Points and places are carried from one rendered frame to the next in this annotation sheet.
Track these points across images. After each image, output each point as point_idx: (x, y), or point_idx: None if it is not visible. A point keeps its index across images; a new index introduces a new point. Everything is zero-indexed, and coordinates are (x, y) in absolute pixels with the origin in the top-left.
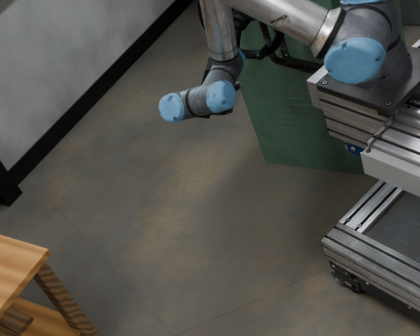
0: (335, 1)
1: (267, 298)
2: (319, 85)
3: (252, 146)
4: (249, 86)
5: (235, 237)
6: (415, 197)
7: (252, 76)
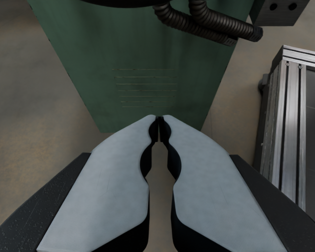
0: None
1: None
2: None
3: (80, 116)
4: (80, 65)
5: None
6: None
7: (84, 51)
